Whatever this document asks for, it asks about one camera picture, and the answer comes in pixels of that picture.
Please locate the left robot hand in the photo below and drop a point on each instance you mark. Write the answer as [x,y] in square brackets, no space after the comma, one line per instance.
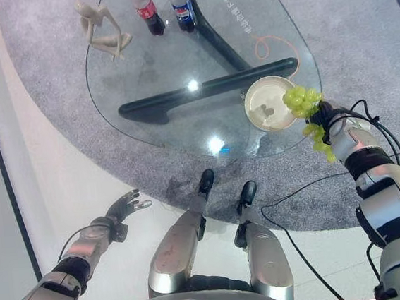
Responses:
[124,207]

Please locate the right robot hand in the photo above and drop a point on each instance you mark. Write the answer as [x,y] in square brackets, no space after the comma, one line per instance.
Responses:
[322,115]

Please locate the green grape bunch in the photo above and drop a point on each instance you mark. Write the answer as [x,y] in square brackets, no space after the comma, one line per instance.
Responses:
[298,99]

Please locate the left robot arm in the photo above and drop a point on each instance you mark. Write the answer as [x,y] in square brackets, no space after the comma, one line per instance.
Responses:
[51,295]

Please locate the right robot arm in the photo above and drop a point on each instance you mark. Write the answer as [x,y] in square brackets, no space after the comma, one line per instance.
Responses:
[387,217]

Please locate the cream round plate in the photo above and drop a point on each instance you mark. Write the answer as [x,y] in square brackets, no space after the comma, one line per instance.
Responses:
[266,97]

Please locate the left robot leg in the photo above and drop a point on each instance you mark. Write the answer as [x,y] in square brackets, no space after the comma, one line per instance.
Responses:
[174,251]

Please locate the robot leg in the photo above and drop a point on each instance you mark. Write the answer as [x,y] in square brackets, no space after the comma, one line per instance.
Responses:
[174,251]
[267,257]

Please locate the grey rug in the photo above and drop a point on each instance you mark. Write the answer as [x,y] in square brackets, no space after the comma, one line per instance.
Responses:
[352,36]

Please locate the black table base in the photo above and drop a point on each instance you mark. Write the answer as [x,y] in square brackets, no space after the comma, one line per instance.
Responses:
[215,84]

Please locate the right robot leg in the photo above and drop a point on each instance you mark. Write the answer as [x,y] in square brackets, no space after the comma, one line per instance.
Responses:
[267,257]

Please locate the beige seated figurine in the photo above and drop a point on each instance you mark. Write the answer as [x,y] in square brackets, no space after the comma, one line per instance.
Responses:
[104,43]

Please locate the blue label cola bottle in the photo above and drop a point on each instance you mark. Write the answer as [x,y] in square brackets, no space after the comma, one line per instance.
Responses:
[183,11]

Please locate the red label cola bottle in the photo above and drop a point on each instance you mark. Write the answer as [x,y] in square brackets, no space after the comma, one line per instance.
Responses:
[149,14]

